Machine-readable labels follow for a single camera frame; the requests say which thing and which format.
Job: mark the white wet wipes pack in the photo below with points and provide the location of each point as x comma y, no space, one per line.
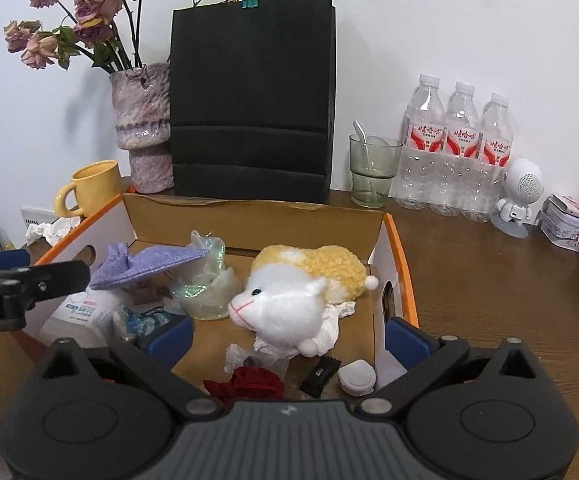
77,315

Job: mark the small black packet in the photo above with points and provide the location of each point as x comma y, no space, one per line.
319,374

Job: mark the white plastic spoon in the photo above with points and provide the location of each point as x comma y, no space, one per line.
360,133

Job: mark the white purple small case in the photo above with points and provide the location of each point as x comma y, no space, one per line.
574,207

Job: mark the clear plastic wrapper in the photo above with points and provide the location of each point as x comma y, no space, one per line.
239,358

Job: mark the small crumpled white tissue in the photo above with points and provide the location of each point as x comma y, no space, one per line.
49,230

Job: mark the white yellow plush sheep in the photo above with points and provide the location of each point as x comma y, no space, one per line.
279,305

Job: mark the white robot figure speaker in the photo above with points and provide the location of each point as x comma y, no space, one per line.
524,182

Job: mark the dried pink rose bouquet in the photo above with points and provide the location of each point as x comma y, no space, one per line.
89,5

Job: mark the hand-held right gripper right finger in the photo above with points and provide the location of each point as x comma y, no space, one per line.
407,341

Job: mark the yellow mug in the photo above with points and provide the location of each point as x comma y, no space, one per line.
97,185

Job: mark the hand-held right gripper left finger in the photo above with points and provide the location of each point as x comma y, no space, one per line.
169,344

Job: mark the green tinted glass cup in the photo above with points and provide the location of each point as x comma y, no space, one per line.
374,187

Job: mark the printed tin box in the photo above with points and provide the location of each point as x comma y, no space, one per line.
564,236

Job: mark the pink ceramic vase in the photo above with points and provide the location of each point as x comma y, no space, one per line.
142,125

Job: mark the orange cardboard box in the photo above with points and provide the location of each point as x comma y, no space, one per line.
294,225

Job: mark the red fabric rose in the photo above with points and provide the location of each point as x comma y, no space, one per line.
252,383

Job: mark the blue black snack packet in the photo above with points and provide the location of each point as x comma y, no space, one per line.
144,323

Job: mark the clear iridescent plastic bag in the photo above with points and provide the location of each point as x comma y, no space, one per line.
204,295

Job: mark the black paper bag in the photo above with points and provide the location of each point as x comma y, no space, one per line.
249,85

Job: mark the clear water bottle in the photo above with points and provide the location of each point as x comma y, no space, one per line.
419,160
494,175
462,170

